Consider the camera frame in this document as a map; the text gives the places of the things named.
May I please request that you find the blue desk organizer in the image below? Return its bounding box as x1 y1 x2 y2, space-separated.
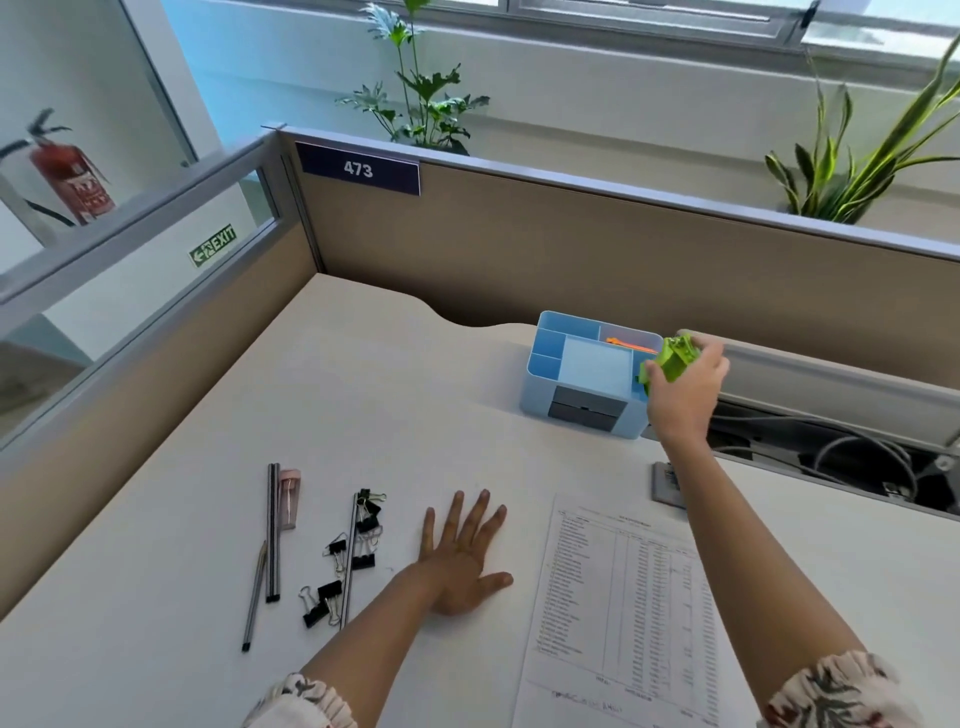
519 309 666 441

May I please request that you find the clear pink lead tube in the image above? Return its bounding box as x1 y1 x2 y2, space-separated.
277 468 304 532

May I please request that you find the white desk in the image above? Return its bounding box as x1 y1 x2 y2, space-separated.
0 273 960 728

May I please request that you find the person's right forearm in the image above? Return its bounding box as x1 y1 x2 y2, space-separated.
659 438 871 714

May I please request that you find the printed paper sheet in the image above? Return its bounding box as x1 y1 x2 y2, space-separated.
511 493 744 728

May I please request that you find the person's left hand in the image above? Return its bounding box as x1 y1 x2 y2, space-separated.
416 488 515 618

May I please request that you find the white floral dress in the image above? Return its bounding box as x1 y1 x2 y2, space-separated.
239 650 924 728

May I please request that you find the grey cable tray lid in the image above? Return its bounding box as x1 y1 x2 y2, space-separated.
686 329 960 455

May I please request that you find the red fire extinguisher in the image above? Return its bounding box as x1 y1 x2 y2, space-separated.
0 108 118 229

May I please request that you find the flat grey cable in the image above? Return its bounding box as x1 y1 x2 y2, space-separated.
712 416 819 436

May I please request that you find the green exit sign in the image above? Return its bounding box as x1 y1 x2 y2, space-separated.
187 223 239 270

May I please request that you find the glass topped side partition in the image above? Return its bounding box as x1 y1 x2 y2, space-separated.
0 127 328 624

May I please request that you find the leafy green plant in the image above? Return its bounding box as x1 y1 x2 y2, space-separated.
335 0 493 157

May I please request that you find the person's left forearm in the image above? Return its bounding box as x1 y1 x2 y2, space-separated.
299 558 444 728

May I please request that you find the short grey pencil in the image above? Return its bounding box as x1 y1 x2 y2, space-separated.
241 539 269 652

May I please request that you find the person's right hand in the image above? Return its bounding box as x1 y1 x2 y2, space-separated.
643 332 731 451

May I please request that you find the green stapler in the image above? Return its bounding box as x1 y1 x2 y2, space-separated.
637 332 703 388

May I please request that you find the grey desk cable tray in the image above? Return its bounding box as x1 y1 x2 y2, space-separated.
704 397 960 523

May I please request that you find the pile of black binder clips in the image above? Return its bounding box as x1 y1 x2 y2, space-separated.
299 487 388 630

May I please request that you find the dark blue number sign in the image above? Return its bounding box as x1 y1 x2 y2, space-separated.
294 140 423 198

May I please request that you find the grey window frame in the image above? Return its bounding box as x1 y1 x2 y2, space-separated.
359 0 960 73

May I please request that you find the black silver pen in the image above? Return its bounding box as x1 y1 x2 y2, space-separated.
338 492 360 631

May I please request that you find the looped grey cable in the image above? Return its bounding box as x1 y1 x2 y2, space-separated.
813 434 920 500

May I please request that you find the beige partition panel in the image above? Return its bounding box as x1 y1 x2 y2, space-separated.
262 123 960 391

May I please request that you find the green snake plant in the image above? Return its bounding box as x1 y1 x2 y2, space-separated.
764 33 960 226

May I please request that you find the grey stamp pad case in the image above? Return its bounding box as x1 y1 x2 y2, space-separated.
650 461 688 510

